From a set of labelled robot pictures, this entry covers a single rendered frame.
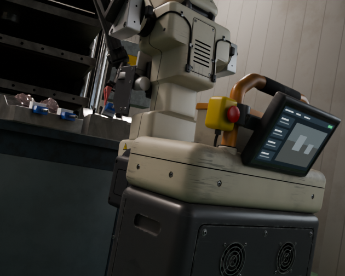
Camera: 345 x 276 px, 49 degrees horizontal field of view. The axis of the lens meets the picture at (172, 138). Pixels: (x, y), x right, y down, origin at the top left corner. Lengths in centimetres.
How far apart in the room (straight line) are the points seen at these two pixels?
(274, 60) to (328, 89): 74
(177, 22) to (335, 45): 295
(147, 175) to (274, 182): 31
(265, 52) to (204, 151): 371
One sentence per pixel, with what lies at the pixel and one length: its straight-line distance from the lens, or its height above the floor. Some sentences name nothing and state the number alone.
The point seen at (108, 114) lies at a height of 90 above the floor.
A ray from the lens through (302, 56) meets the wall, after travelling 415.
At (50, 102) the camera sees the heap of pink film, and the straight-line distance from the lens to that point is 171.
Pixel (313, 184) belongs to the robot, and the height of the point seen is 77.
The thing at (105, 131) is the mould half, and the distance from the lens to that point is 160.
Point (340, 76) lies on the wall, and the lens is 387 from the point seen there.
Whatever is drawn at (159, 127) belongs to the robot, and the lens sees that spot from 118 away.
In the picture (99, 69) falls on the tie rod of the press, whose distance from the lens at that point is 238.
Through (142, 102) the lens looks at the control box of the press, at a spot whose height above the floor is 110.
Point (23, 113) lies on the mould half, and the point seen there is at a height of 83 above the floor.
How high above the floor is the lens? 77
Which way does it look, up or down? 3 degrees up
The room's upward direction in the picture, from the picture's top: 10 degrees clockwise
